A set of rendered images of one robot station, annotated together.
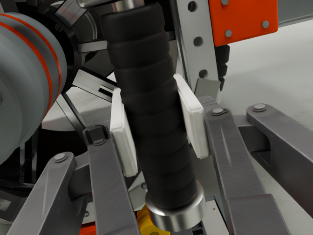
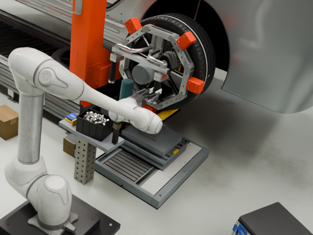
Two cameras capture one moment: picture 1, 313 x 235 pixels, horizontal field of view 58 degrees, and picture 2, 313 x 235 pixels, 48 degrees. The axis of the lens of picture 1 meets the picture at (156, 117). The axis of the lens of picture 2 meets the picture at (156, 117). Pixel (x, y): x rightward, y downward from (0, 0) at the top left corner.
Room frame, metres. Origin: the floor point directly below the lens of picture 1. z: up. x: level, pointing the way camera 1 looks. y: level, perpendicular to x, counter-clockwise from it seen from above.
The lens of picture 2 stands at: (-1.51, -0.92, 1.80)
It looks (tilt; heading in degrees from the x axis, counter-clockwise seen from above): 31 degrees down; 28
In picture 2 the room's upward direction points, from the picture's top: 12 degrees clockwise
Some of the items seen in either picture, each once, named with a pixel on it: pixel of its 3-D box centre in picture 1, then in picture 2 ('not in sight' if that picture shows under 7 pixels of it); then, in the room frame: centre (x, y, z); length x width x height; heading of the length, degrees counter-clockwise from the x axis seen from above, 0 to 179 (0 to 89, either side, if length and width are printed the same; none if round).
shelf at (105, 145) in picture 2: not in sight; (91, 132); (-0.01, 0.32, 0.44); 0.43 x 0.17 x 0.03; 91
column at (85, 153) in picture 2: not in sight; (85, 156); (-0.01, 0.35, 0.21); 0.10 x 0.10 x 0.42; 1
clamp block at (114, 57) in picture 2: not in sight; (117, 56); (0.19, 0.34, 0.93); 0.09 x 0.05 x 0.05; 1
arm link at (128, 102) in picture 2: not in sight; (123, 111); (-0.18, -0.02, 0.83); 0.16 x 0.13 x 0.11; 1
